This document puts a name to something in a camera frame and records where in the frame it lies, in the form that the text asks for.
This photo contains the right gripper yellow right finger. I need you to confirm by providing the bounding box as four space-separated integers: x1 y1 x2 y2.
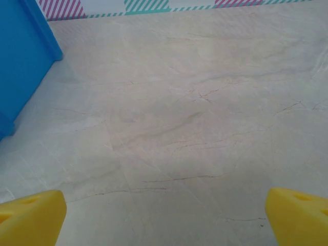
264 187 328 246

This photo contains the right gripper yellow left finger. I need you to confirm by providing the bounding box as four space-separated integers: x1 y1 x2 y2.
0 189 67 246

